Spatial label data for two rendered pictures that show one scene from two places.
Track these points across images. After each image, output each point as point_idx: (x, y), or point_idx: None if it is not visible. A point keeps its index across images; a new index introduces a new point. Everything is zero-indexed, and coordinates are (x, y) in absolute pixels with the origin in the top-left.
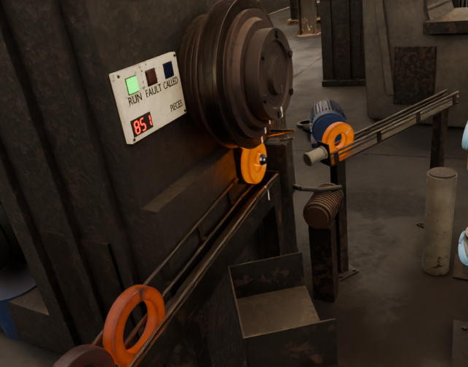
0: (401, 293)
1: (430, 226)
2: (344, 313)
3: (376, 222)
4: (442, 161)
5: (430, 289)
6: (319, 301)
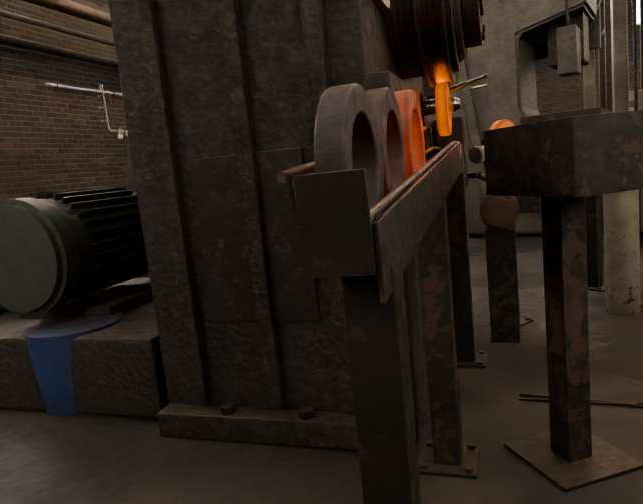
0: (598, 329)
1: (615, 247)
2: (539, 347)
3: (527, 291)
4: (599, 201)
5: (630, 323)
6: (500, 343)
